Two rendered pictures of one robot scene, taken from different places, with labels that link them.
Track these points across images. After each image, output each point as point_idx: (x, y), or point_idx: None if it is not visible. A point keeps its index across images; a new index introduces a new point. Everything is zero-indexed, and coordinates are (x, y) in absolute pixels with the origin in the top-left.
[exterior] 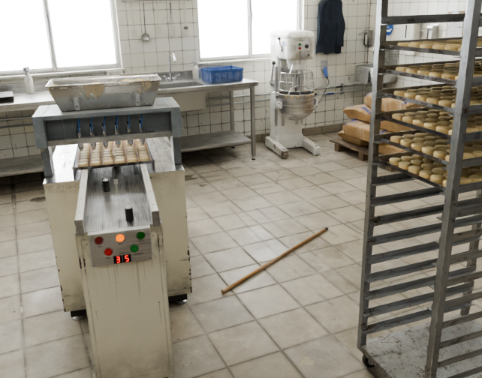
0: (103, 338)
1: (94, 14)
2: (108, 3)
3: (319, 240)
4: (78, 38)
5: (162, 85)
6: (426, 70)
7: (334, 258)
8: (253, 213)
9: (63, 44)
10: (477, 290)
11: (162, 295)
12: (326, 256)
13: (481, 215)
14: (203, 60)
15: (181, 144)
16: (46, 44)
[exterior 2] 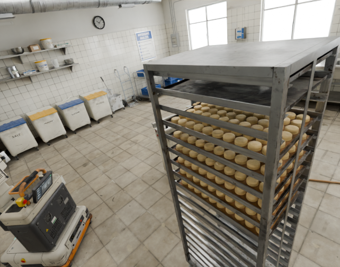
0: (162, 157)
1: (321, 18)
2: (332, 10)
3: (324, 185)
4: (307, 32)
5: None
6: None
7: (310, 197)
8: (319, 151)
9: (298, 36)
10: None
11: (171, 156)
12: (309, 193)
13: (293, 229)
14: None
15: None
16: (289, 36)
